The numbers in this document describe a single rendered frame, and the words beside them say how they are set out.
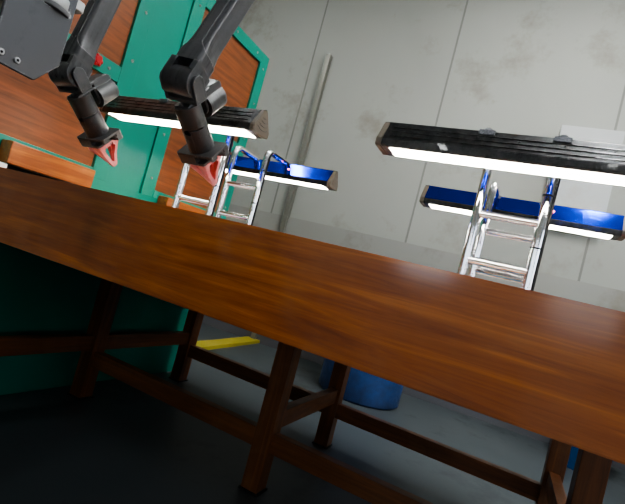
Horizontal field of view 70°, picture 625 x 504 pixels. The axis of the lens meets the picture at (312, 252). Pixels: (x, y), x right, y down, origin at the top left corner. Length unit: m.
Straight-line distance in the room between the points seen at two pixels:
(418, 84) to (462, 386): 3.40
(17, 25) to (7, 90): 0.91
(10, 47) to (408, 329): 0.71
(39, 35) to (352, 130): 3.24
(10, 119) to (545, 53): 3.43
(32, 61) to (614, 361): 0.92
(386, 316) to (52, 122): 1.41
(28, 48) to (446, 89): 3.36
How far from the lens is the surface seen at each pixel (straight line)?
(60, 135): 1.83
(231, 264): 0.85
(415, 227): 3.56
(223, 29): 1.06
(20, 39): 0.84
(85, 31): 1.31
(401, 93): 3.94
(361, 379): 2.81
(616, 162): 1.05
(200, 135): 1.03
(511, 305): 0.70
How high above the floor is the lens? 0.71
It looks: 2 degrees up
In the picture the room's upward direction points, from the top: 15 degrees clockwise
